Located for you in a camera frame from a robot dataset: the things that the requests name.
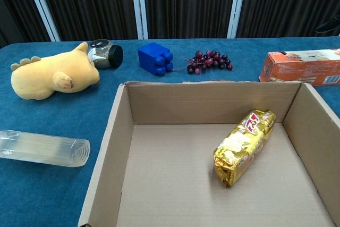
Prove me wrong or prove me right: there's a glass spice jar black lid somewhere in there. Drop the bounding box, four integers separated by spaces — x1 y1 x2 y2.
87 39 124 70

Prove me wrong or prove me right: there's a dark brown pleated curtain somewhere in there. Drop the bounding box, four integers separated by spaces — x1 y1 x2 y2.
0 0 54 48
237 0 340 39
143 0 237 39
36 0 139 42

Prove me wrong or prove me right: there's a purple artificial grape bunch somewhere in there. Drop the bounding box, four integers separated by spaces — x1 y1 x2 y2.
172 49 234 75

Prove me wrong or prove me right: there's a brown open cardboard box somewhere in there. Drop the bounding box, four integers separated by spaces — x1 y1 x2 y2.
78 79 340 227

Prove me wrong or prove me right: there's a blue toy building block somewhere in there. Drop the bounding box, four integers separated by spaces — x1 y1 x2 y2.
137 42 174 77

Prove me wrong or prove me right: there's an orange cookie box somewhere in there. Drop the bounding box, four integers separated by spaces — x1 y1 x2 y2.
259 48 340 86

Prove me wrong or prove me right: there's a gold snack packet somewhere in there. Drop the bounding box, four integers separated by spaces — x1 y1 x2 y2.
213 109 277 188

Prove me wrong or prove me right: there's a yellow plush dinosaur toy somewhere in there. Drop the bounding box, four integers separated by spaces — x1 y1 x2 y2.
10 41 100 101

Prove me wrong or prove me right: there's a blue table cloth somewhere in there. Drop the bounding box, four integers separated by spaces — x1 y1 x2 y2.
0 35 340 227

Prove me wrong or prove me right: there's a clear plastic tube container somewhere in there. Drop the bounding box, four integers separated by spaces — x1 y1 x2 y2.
0 129 91 168

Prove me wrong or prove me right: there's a white partition frame post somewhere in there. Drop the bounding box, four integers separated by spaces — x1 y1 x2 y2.
22 0 61 42
130 0 149 40
227 0 249 39

